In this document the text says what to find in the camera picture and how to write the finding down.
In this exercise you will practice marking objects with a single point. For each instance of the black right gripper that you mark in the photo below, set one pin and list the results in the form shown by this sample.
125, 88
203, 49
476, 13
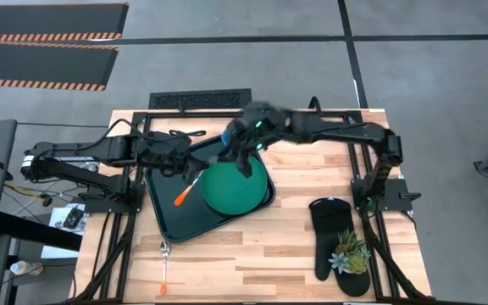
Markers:
267, 120

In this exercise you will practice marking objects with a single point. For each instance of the small black device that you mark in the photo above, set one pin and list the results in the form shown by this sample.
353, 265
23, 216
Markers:
73, 218

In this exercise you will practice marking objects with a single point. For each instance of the potted succulent plant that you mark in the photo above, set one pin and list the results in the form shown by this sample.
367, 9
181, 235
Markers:
350, 256

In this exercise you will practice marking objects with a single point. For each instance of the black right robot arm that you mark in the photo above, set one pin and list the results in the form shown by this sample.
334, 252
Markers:
345, 129

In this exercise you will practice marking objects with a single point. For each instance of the black oven mitt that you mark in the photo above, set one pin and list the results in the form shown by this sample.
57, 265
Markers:
328, 220

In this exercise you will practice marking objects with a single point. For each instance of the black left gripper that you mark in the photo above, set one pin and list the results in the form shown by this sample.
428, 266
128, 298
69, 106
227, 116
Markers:
161, 154

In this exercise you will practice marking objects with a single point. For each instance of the black hazard-striped floor mat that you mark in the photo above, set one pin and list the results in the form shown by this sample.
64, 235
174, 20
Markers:
40, 63
49, 19

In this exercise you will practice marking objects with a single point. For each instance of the green round plate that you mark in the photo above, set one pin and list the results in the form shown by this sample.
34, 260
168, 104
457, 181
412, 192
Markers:
231, 190

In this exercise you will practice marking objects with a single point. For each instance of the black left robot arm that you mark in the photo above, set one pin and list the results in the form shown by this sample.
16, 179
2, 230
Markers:
79, 150

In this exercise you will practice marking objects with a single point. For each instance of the blue plastic cup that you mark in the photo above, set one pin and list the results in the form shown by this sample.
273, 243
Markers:
227, 137

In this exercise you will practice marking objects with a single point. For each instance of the black metal table frame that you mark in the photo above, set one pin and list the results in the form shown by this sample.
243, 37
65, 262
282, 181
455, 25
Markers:
354, 169

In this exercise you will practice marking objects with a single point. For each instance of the dark green plastic tray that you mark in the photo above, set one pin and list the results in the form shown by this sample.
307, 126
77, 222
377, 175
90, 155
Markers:
172, 212

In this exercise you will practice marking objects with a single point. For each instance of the clear water bottle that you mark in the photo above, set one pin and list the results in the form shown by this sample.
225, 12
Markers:
23, 267

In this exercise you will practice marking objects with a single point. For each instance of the white paper sheet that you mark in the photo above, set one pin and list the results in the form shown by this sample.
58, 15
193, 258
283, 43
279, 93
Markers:
59, 247

